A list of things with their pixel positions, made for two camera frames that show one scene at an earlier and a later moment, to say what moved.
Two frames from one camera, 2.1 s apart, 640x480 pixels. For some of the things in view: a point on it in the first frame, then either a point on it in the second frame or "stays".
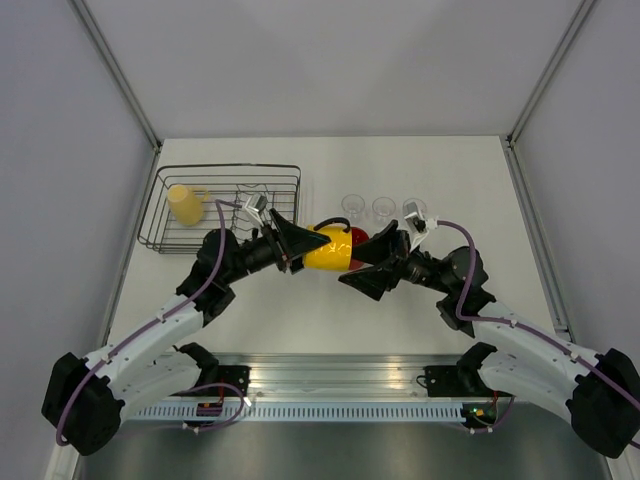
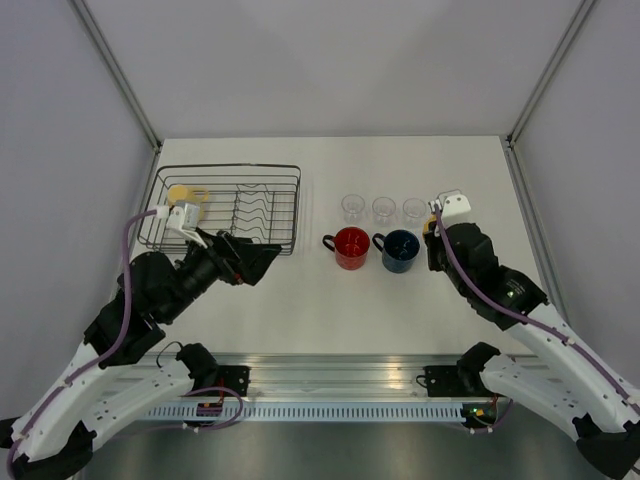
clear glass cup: x=353 y=206 stays
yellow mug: x=336 y=255 → x=429 y=226
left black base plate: x=237 y=376 stays
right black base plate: x=444 y=381 stays
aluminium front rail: x=337 y=375 stays
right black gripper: x=372 y=281 → x=432 y=242
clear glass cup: x=421 y=205 stays
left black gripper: x=295 y=240 → x=238 y=259
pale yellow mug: x=187 y=203 stays
